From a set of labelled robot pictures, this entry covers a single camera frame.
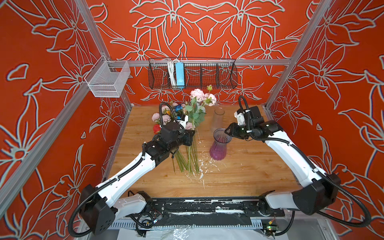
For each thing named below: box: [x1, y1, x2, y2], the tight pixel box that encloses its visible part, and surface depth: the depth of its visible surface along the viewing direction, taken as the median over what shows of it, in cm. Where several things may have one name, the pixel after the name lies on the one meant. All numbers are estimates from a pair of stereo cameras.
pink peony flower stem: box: [184, 85, 217, 162], surface depth 75 cm
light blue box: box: [175, 62, 185, 86], surface depth 92 cm
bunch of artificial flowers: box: [152, 89, 217, 174], surface depth 79 cm
